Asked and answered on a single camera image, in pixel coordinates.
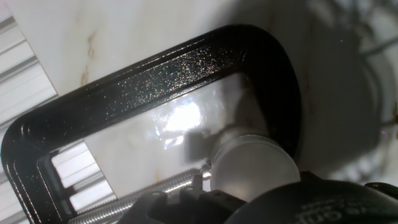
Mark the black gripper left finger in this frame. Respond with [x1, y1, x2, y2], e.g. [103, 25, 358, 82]
[118, 173, 247, 224]

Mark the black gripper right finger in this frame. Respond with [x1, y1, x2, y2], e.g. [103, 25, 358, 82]
[364, 181, 398, 200]

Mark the black C-clamp with steel screw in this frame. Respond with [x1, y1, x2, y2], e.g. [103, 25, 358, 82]
[0, 24, 302, 224]

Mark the marble pattern board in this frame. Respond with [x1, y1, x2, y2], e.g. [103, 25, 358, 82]
[4, 0, 398, 200]

